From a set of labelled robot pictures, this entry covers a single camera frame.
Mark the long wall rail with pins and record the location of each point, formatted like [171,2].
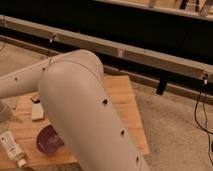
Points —
[169,69]

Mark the wooden low table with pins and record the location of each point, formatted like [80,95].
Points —
[25,131]

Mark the white lotion bottle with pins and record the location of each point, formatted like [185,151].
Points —
[13,150]

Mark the black rectangular remote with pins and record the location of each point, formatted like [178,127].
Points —
[35,99]

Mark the dark purple ceramic bowl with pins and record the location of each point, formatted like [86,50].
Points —
[48,141]

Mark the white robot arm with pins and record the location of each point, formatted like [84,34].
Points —
[75,100]

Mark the white sponge block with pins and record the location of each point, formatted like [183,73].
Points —
[37,112]

